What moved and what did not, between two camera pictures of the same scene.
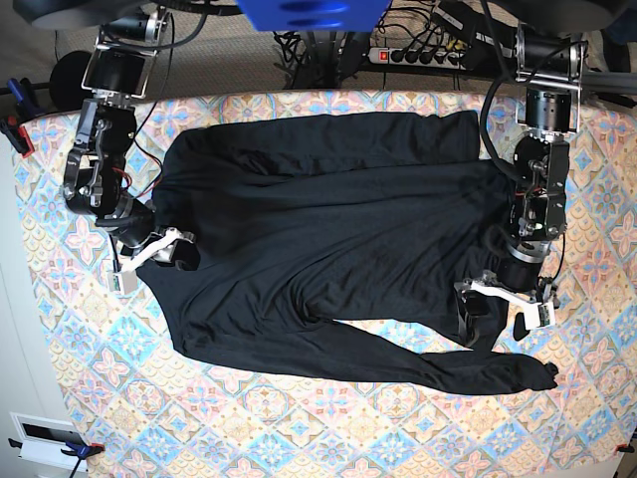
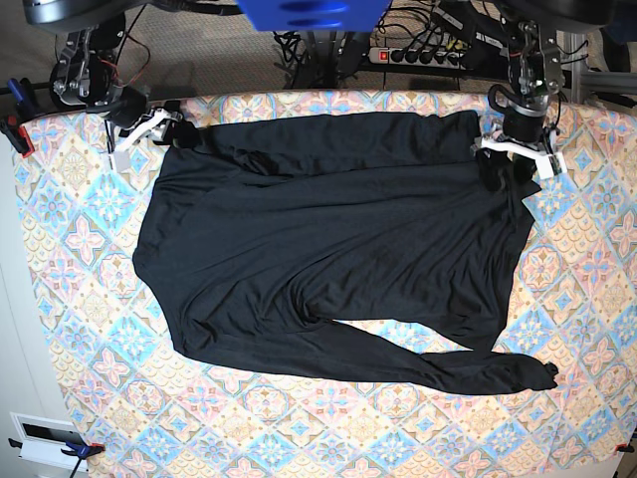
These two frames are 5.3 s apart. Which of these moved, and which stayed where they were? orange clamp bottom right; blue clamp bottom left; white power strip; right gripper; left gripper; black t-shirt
Moved: right gripper; left gripper
Stayed: blue clamp bottom left; white power strip; orange clamp bottom right; black t-shirt
